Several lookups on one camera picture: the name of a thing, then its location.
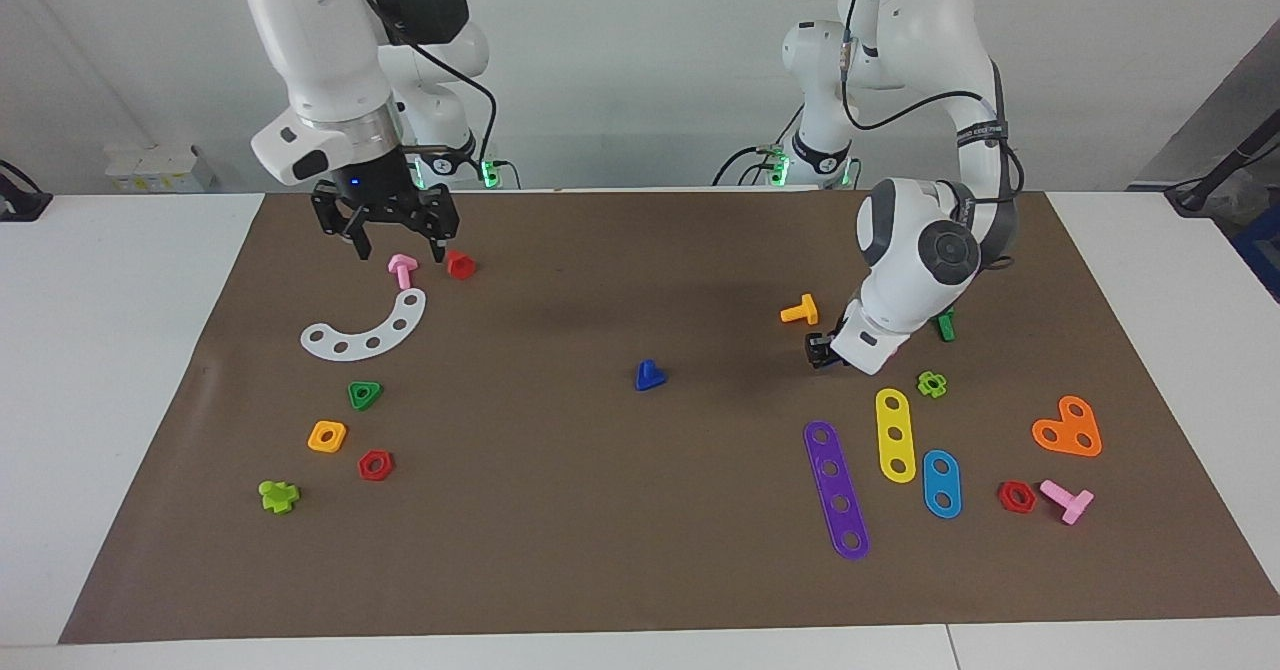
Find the brown paper mat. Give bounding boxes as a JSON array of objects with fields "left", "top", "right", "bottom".
[{"left": 58, "top": 188, "right": 1280, "bottom": 645}]

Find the orange three hole plate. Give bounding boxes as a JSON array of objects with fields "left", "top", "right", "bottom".
[{"left": 1031, "top": 395, "right": 1103, "bottom": 459}]

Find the black stand leg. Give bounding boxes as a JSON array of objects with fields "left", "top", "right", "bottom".
[{"left": 1165, "top": 110, "right": 1280, "bottom": 216}]

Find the white curved hole plate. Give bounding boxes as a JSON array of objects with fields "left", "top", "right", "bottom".
[{"left": 300, "top": 288, "right": 428, "bottom": 362}]

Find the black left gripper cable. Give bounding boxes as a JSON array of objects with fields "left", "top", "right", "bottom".
[{"left": 838, "top": 0, "right": 1026, "bottom": 271}]

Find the blue two hole plate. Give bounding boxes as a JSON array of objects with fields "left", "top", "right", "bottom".
[{"left": 922, "top": 449, "right": 963, "bottom": 520}]

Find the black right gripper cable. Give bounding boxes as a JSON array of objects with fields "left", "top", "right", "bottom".
[{"left": 355, "top": 0, "right": 499, "bottom": 166}]

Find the white cardboard box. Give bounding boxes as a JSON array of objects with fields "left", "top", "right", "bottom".
[{"left": 105, "top": 145, "right": 216, "bottom": 194}]

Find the black base cable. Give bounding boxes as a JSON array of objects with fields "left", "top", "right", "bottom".
[{"left": 712, "top": 145, "right": 791, "bottom": 188}]

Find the blue crate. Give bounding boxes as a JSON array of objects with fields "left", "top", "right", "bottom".
[{"left": 1232, "top": 205, "right": 1280, "bottom": 303}]

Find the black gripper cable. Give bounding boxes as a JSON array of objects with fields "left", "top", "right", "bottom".
[
  {"left": 355, "top": 0, "right": 499, "bottom": 166},
  {"left": 838, "top": 0, "right": 1026, "bottom": 271}
]

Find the black table clamp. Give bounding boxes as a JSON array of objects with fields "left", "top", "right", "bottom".
[{"left": 0, "top": 158, "right": 53, "bottom": 223}]

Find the yellow three hole plate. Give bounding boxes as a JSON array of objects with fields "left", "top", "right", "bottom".
[{"left": 875, "top": 388, "right": 918, "bottom": 485}]

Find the purple four hole plate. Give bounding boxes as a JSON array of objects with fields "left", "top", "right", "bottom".
[{"left": 803, "top": 420, "right": 871, "bottom": 561}]

